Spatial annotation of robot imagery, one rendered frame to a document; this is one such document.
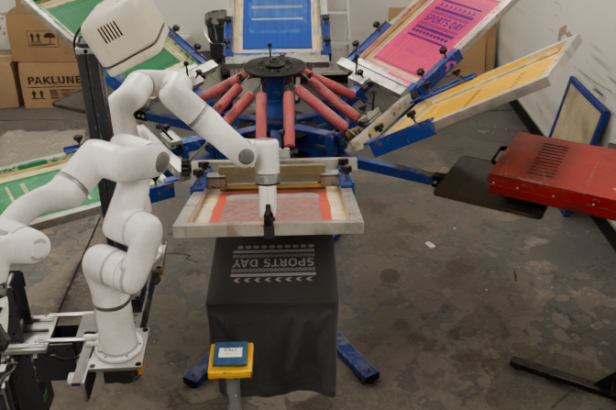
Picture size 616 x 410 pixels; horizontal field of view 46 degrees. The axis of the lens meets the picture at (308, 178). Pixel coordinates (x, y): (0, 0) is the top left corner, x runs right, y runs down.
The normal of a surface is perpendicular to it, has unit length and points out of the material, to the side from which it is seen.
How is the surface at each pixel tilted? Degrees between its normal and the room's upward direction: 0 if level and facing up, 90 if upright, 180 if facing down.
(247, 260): 0
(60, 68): 89
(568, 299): 0
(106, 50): 90
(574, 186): 0
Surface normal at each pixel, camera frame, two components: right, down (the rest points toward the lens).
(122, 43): 0.06, 0.47
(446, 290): -0.01, -0.88
